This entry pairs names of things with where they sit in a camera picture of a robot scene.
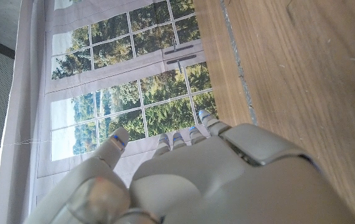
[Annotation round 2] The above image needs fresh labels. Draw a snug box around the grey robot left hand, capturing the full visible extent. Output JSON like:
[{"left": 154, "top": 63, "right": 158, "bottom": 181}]
[{"left": 23, "top": 108, "right": 355, "bottom": 224}]

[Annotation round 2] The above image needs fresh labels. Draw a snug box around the printed window backdrop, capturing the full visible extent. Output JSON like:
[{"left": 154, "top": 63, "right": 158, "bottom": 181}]
[{"left": 0, "top": 0, "right": 219, "bottom": 224}]

